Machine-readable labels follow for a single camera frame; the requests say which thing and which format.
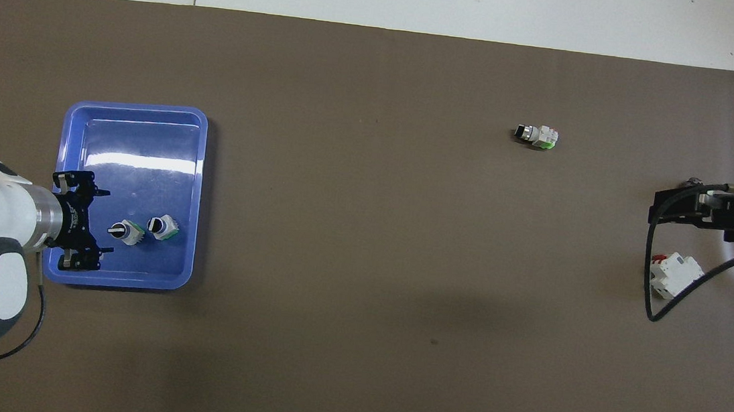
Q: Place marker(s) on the blue plastic tray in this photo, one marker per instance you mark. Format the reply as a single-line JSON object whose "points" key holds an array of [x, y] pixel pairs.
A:
{"points": [[144, 144]]}

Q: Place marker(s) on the brown table mat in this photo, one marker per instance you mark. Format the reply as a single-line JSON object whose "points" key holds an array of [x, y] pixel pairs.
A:
{"points": [[358, 299]]}

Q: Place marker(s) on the small dark cylinder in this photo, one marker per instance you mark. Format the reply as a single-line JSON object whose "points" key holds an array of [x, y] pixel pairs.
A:
{"points": [[694, 181]]}

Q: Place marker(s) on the selector switch black knob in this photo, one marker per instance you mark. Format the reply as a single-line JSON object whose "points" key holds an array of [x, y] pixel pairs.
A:
{"points": [[536, 136], [125, 232], [161, 227]]}

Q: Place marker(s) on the white circuit breaker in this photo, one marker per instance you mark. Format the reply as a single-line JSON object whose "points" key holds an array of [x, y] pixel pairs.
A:
{"points": [[667, 275]]}

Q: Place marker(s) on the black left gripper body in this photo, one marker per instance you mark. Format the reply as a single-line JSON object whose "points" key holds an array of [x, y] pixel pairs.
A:
{"points": [[72, 221]]}

